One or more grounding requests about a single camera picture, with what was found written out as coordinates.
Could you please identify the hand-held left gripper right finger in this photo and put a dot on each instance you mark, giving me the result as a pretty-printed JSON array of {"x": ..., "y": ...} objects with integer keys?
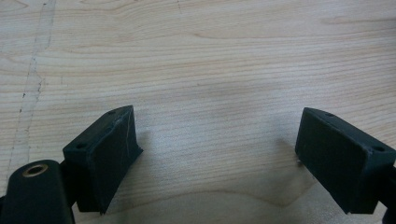
[{"x": 339, "y": 158}]

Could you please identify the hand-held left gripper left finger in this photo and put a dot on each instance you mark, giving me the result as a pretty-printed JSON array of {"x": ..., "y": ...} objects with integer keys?
[{"x": 102, "y": 161}]

